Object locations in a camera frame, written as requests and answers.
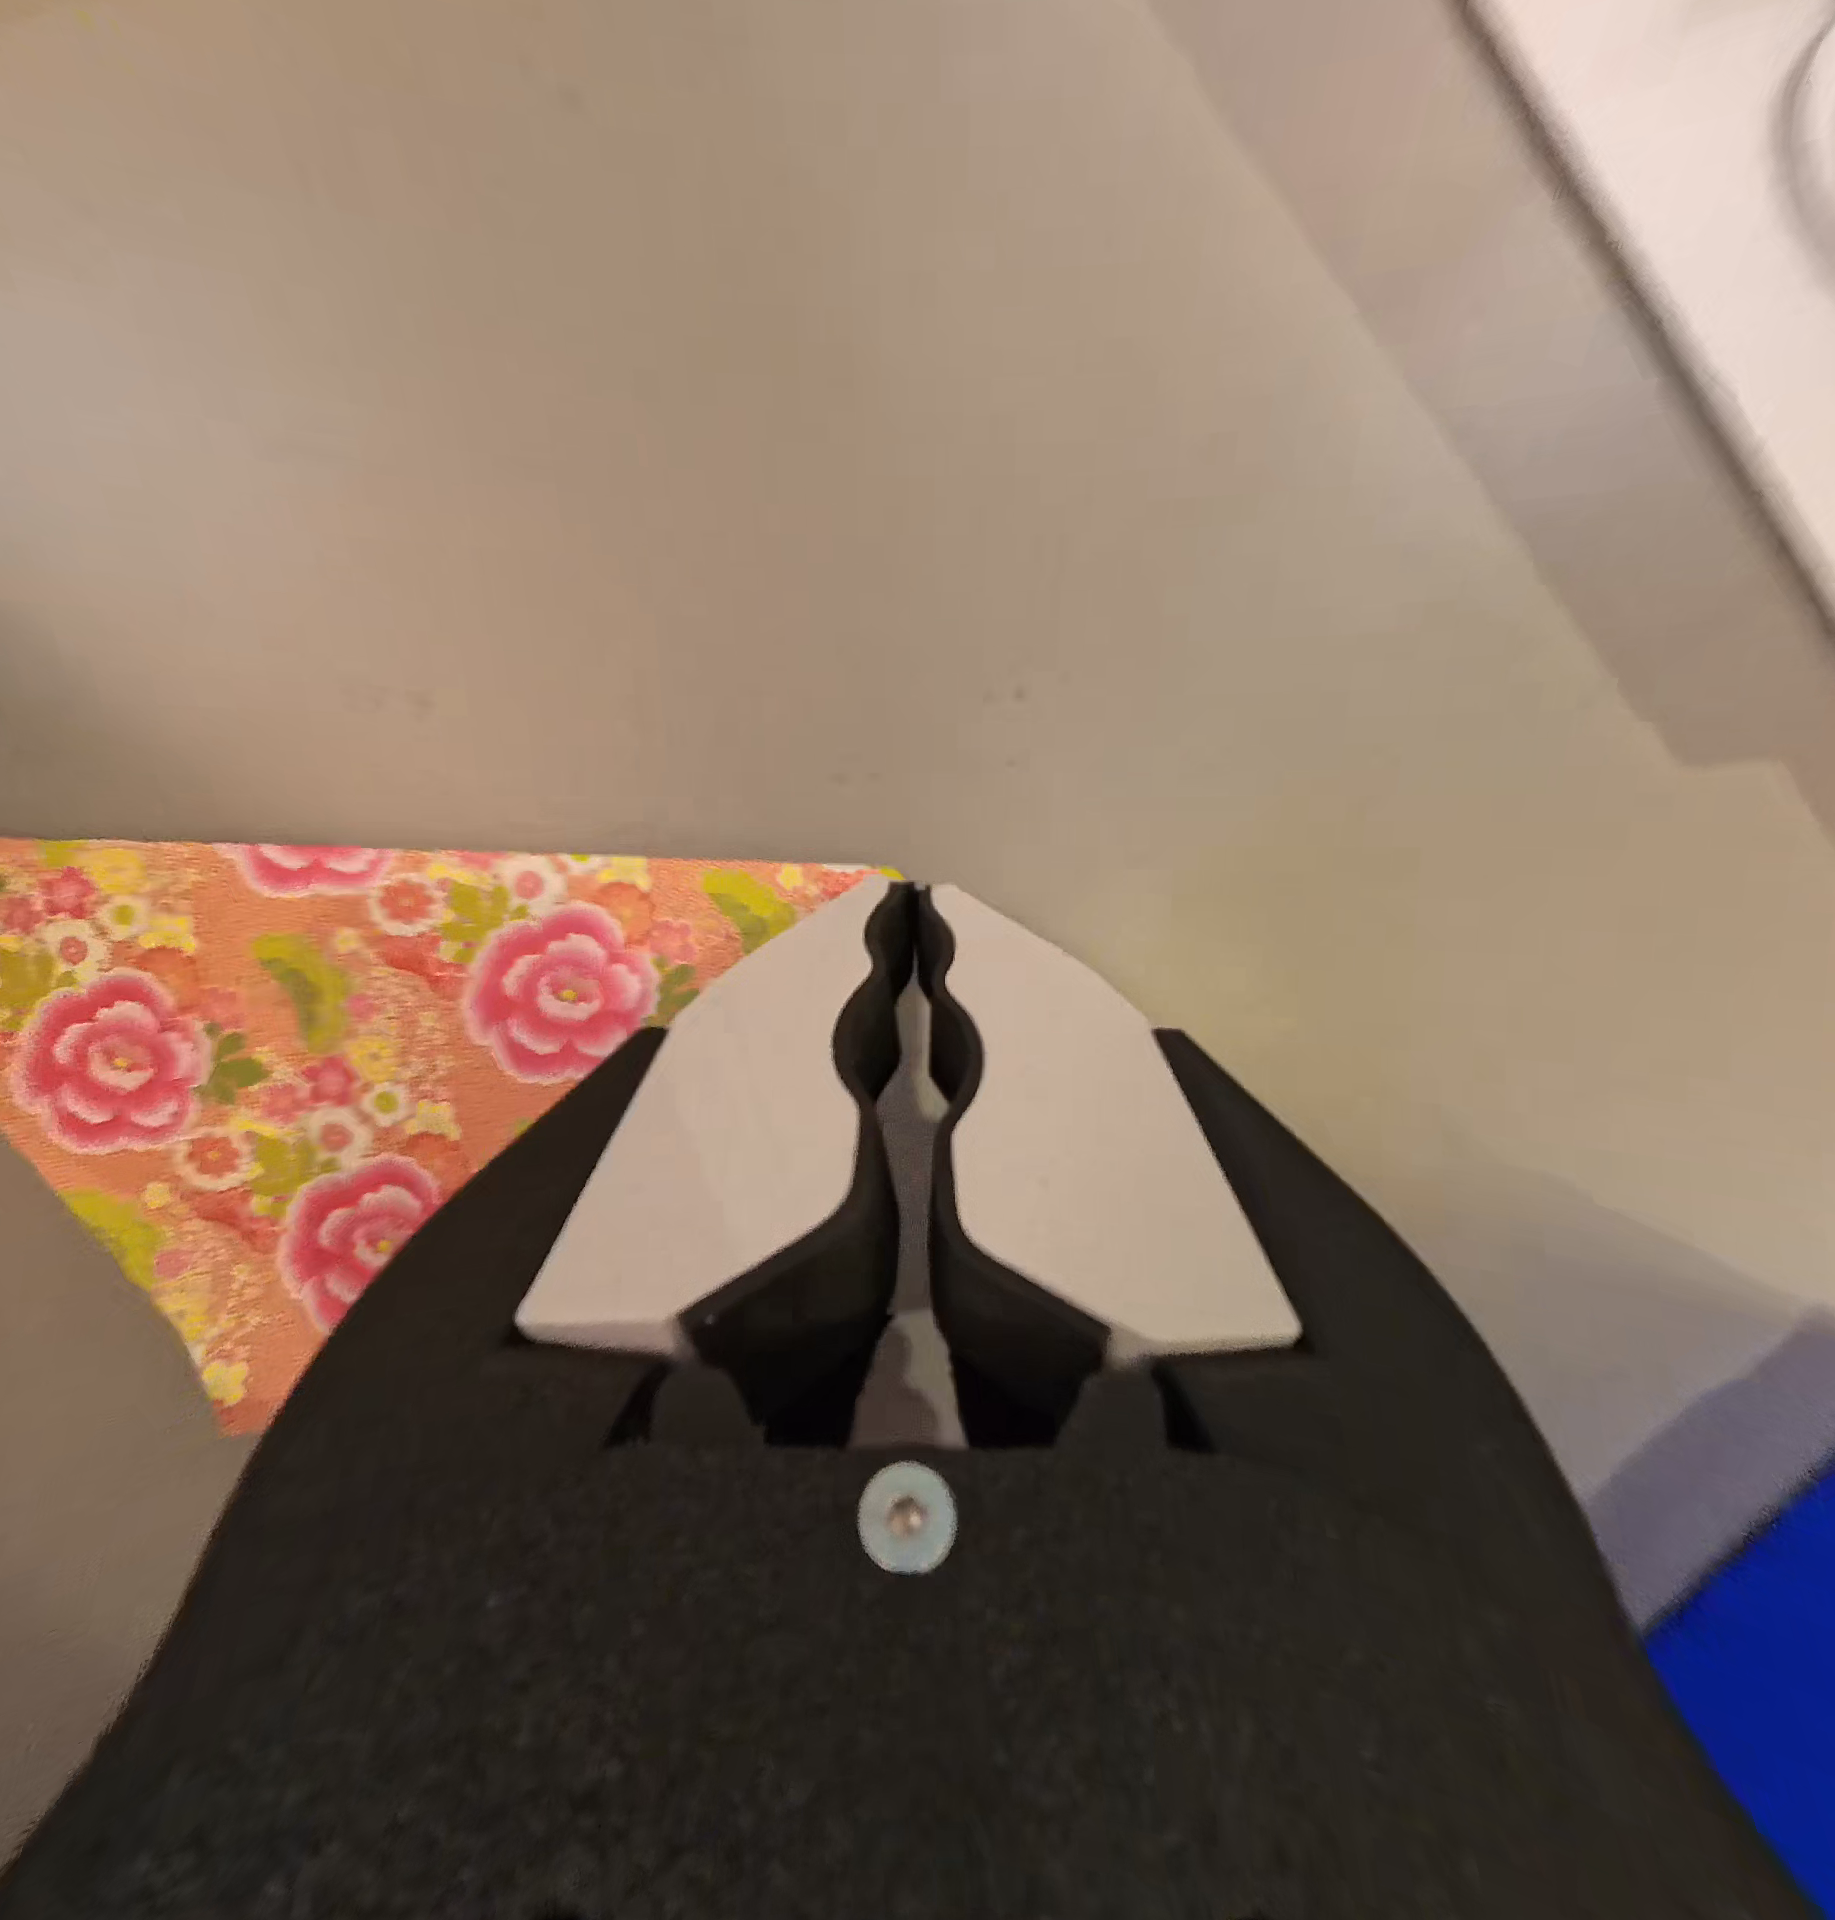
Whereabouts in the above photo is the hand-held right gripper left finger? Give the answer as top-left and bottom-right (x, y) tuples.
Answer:
(514, 878), (919, 1445)

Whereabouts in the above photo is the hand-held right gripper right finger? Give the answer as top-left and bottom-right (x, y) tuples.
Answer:
(922, 882), (1303, 1449)

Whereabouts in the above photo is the blue box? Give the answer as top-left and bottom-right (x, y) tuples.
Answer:
(1645, 1423), (1835, 1920)

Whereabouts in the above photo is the floral origami paper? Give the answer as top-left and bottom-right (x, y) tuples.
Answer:
(0, 837), (907, 1439)

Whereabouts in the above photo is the white tray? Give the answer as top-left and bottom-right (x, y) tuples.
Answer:
(1465, 0), (1835, 680)

